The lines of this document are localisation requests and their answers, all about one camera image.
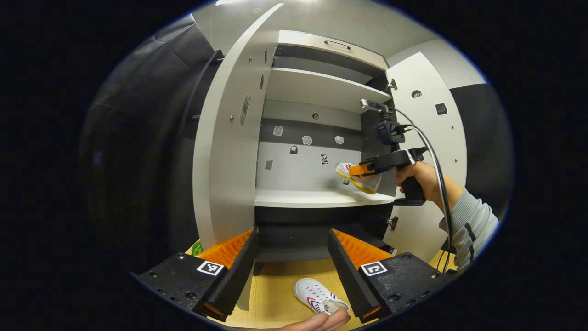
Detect white cabinet drawer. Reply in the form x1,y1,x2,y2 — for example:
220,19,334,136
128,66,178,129
276,30,390,72

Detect black backdrop cloth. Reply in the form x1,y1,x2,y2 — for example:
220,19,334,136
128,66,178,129
78,14,226,276
448,83,514,258

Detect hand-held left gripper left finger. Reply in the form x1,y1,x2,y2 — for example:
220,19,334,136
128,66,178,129
131,228,260,322

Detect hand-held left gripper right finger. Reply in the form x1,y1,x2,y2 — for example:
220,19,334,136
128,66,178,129
327,228,453,324

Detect black door handle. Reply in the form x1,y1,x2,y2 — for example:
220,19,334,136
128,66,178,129
178,50,226,136

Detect black cable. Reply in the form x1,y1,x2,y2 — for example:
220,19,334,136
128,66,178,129
388,107,455,274

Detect white cabinet door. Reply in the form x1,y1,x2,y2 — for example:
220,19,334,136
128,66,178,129
382,51,468,263
192,2,284,311

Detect white shoe cabinet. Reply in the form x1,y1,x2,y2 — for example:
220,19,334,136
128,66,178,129
254,30,398,276

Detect white canvas shoe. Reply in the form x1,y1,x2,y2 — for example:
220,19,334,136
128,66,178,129
294,278,351,316
334,162,383,195

